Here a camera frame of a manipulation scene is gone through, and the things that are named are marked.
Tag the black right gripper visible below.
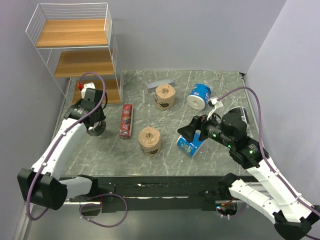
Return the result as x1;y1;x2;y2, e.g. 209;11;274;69
177;109;234;148

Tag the blue paper towel roll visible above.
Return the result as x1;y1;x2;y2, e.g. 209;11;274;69
187;83;212;110
176;131;205;158

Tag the black paper towel roll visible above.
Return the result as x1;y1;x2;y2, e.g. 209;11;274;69
87;120;106;136
234;106;250;130

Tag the brown paper towel roll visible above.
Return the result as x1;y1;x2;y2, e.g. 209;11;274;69
154;84;176;111
138;126;162;156

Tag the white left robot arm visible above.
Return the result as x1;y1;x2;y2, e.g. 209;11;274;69
17;88;106;210

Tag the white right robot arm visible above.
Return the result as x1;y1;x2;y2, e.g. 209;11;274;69
177;112;320;240

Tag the red toothpaste box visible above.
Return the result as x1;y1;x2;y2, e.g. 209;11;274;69
119;104;133;138

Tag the grey rectangular box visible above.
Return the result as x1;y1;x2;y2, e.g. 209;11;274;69
146;78;175;93

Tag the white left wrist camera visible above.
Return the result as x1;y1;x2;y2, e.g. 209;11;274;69
77;82;96;99

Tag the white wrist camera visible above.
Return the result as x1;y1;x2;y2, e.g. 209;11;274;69
207;97;224;109
77;82;96;99

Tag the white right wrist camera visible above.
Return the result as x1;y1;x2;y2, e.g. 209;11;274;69
207;97;224;109

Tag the white wire wooden shelf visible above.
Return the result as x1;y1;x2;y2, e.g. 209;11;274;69
25;2;124;104

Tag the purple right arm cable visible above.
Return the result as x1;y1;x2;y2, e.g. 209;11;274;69
216;86;320;240

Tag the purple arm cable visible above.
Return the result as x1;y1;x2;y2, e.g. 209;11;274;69
25;71;108;221
216;86;320;240

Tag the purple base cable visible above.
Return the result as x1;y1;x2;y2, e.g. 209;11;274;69
79;193;129;228

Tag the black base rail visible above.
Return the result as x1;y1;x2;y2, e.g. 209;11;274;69
69;176;232;213

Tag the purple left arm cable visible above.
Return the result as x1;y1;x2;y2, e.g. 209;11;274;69
25;71;108;221

